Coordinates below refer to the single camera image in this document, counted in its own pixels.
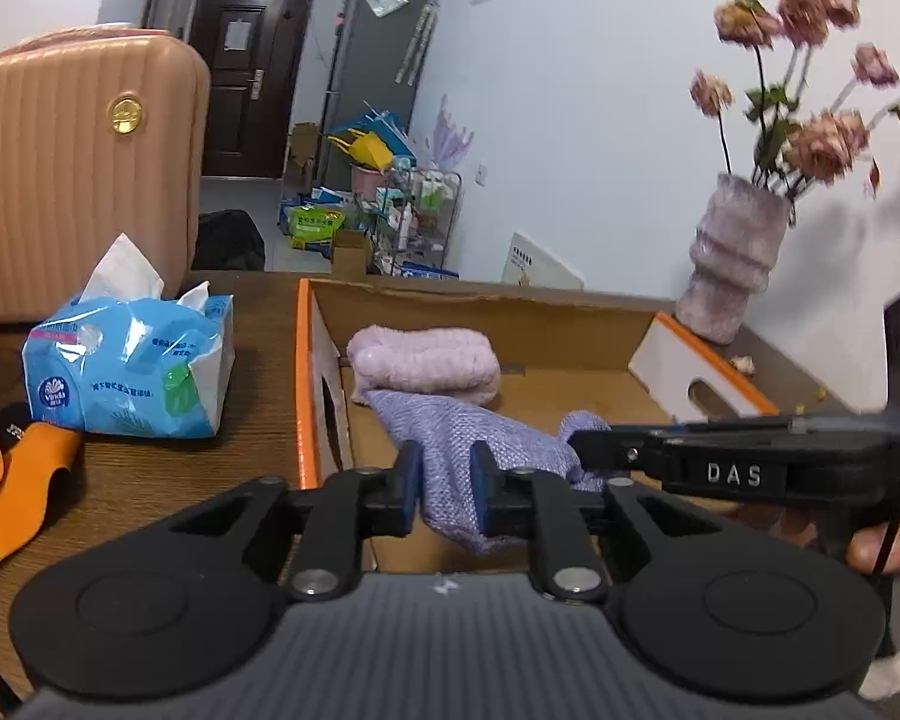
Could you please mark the purple wall sticker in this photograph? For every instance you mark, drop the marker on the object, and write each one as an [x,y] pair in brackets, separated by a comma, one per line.
[450,135]

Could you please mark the yellow bag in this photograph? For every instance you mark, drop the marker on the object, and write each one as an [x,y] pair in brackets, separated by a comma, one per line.
[367,150]

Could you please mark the pink ribbed suitcase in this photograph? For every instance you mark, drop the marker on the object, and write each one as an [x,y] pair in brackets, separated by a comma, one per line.
[60,180]

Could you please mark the orange cardboard box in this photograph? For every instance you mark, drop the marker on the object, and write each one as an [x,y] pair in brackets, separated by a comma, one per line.
[570,390]

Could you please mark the green packet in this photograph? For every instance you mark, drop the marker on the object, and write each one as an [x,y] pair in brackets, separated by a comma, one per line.
[316,229]

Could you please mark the pink folded towel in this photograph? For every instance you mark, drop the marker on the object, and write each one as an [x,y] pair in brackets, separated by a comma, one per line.
[420,364]

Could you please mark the tall brown cardboard box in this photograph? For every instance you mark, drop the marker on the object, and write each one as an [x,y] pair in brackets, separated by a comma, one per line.
[301,157]

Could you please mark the person's right hand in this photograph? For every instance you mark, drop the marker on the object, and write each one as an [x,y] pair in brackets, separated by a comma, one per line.
[889,549]

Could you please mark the black floor bag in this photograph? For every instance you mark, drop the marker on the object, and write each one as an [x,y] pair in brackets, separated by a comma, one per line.
[229,240]

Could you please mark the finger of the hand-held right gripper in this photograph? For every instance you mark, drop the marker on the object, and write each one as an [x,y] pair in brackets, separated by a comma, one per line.
[615,450]

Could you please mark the dried pink flower bouquet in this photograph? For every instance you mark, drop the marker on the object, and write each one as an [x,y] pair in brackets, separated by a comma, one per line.
[825,146]

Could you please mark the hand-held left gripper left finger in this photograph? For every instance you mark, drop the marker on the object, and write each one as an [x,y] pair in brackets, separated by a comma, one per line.
[409,484]

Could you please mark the white wall outlet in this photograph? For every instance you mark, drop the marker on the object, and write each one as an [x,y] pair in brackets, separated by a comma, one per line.
[481,175]

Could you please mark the pink bin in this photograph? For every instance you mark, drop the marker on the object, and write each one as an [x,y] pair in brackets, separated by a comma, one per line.
[367,181]

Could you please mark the white leaning board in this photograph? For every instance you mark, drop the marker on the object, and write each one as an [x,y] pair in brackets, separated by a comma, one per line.
[540,266]

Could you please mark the purple knit cloth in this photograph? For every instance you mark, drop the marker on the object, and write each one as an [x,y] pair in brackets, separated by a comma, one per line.
[457,442]

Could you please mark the purple ribbed vase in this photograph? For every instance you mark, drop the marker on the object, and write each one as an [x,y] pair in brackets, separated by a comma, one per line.
[727,262]

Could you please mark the blue folded bag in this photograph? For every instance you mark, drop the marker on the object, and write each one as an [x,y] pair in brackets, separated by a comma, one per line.
[386,124]

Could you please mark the blue tissue pack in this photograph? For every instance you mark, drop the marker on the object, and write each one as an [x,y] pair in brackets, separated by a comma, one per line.
[120,375]

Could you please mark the grey refrigerator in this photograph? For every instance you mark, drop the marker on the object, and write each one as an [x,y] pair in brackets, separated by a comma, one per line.
[367,67]

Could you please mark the small brown cardboard box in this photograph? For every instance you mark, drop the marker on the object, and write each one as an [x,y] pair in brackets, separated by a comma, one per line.
[351,255]

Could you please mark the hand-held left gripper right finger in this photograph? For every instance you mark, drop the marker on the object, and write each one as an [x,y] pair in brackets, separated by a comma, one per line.
[484,484]

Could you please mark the dark brown door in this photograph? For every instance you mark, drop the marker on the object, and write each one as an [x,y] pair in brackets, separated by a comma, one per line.
[247,90]

